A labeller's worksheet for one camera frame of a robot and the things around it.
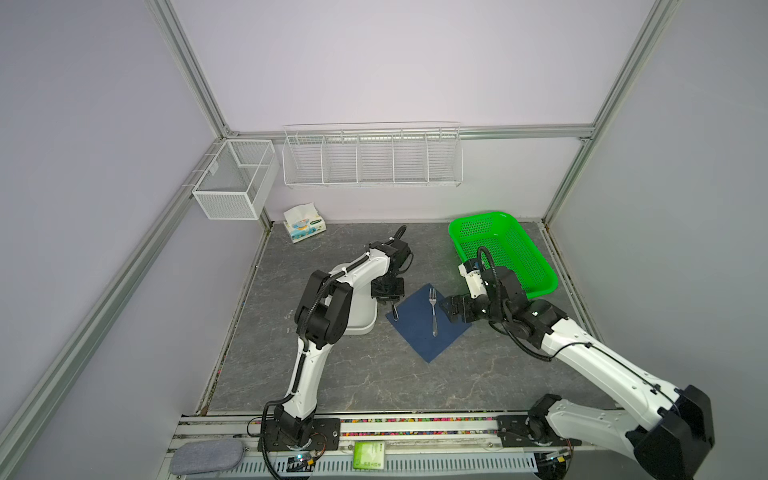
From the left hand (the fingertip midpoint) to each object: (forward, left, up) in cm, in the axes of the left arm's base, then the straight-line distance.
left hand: (394, 303), depth 95 cm
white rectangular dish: (-3, +10, -1) cm, 10 cm away
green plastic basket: (+22, -44, -1) cm, 50 cm away
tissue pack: (+36, +33, +3) cm, 49 cm away
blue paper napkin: (-6, -7, -3) cm, 9 cm away
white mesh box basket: (+41, +52, +21) cm, 69 cm away
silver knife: (-2, 0, -3) cm, 4 cm away
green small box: (-40, +8, 0) cm, 41 cm away
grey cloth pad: (-38, +46, +1) cm, 60 cm away
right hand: (-9, -16, +15) cm, 23 cm away
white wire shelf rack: (+44, -4, +26) cm, 51 cm away
